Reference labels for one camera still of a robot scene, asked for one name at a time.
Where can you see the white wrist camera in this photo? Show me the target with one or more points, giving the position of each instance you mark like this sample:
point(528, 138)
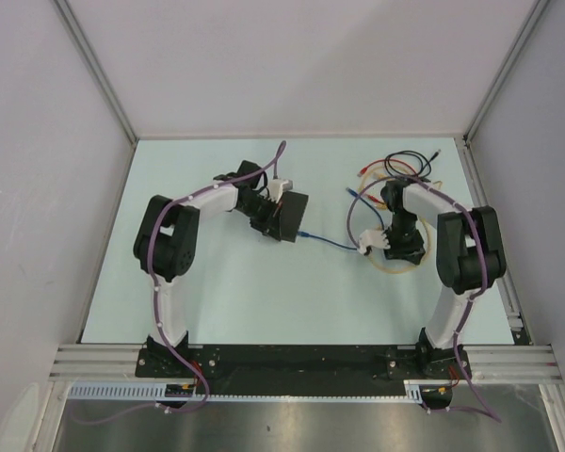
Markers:
point(277, 187)
point(373, 239)

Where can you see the aluminium rail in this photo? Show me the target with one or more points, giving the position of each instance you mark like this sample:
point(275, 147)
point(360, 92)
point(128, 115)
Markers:
point(495, 363)
point(493, 245)

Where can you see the right aluminium frame post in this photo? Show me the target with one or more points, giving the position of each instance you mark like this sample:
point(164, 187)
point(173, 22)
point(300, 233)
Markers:
point(509, 62)

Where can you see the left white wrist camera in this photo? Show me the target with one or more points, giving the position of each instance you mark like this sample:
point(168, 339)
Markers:
point(277, 187)

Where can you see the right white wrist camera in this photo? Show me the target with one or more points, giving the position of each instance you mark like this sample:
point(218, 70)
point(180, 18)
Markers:
point(373, 239)

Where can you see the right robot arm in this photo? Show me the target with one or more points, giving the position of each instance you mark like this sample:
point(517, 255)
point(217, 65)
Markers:
point(469, 259)

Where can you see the black network switch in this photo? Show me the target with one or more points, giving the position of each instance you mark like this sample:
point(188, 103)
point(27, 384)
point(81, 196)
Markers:
point(289, 215)

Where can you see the aluminium front rail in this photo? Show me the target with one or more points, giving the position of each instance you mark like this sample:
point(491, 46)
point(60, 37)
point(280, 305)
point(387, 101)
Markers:
point(495, 363)

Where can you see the left aluminium frame post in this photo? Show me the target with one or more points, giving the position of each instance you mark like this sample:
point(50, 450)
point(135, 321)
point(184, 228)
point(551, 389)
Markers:
point(86, 51)

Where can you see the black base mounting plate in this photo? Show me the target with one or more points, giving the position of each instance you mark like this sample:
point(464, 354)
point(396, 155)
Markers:
point(301, 371)

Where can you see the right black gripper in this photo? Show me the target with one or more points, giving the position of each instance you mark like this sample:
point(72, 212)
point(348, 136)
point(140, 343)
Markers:
point(411, 252)

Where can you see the aluminium frame post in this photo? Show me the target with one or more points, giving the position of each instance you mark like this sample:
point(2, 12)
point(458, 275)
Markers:
point(509, 62)
point(86, 51)

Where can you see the slotted cable duct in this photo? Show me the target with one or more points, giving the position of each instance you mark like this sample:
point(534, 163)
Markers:
point(163, 392)

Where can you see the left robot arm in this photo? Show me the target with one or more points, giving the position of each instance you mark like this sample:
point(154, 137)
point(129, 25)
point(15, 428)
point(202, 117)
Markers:
point(167, 237)

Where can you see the yellow ethernet cable pulled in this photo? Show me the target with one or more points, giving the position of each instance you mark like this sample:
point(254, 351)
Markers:
point(378, 171)

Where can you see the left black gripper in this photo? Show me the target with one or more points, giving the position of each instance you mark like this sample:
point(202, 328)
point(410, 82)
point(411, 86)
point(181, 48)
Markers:
point(269, 225)

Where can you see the right side aluminium rail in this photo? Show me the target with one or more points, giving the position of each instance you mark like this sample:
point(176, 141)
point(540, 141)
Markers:
point(493, 245)

